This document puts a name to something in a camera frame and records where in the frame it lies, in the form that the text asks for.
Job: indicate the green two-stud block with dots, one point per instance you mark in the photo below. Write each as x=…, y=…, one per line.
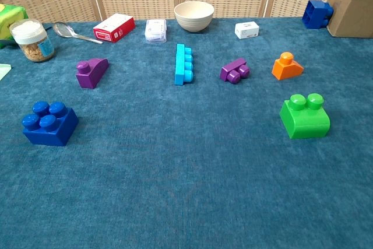
x=306, y=123

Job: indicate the dark blue four-stud block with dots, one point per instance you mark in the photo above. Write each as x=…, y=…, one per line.
x=55, y=132
x=316, y=13

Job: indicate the light blue long block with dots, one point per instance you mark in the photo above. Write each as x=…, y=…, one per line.
x=180, y=65

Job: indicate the small purple two-stud block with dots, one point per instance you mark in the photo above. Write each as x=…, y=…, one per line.
x=233, y=69

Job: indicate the purple curved one-stud block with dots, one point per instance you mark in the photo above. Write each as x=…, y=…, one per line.
x=91, y=75

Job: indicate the orange one-stud block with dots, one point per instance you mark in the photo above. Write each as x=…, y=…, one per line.
x=284, y=68

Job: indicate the teal table cloth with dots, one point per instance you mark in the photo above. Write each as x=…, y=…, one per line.
x=175, y=173

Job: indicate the clear plastic card case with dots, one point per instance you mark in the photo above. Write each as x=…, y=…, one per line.
x=156, y=31

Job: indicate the beige bowl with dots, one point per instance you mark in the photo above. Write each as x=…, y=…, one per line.
x=193, y=17

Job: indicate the small white box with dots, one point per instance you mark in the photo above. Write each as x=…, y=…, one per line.
x=247, y=30

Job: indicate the red and white box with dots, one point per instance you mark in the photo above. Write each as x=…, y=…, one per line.
x=112, y=28

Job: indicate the metal spoon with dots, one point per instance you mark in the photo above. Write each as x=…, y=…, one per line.
x=62, y=29

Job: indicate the glass jar with white lid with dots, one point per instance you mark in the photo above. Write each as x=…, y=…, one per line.
x=32, y=40

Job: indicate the mint green dustpan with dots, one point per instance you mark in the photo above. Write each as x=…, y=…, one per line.
x=3, y=71

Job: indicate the brown cardboard box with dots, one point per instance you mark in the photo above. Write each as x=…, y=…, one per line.
x=352, y=7

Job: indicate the green tissue pack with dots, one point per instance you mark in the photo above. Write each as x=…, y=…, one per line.
x=11, y=17

